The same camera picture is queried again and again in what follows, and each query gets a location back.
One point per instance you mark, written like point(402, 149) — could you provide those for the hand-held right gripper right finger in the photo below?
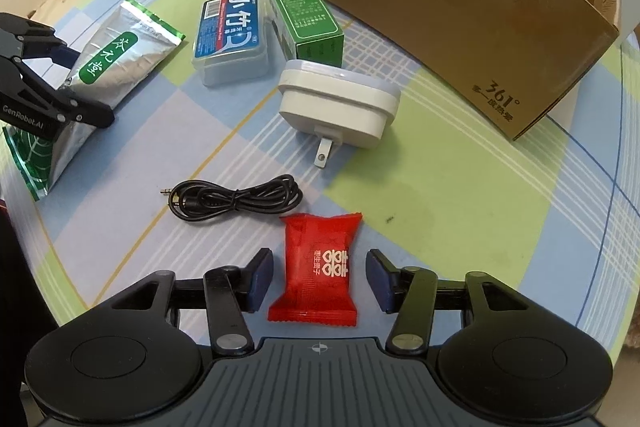
point(380, 279)

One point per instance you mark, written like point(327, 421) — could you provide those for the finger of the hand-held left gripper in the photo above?
point(60, 52)
point(90, 112)

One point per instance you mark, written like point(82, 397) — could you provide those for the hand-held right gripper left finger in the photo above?
point(260, 279)

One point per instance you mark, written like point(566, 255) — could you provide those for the silver green foil pouch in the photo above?
point(115, 52)

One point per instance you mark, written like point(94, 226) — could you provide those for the red candy packet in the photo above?
point(315, 267)

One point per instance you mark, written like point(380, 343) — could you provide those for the clear floss box blue label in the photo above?
point(230, 32)

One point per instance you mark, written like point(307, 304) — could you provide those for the white plug-in adapter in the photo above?
point(335, 107)

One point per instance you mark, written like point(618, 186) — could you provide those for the green medicine box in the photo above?
point(300, 7)

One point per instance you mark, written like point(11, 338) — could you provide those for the brown cardboard box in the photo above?
point(450, 7)

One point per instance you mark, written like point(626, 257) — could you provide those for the desktop with checked tablecloth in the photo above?
point(450, 232)

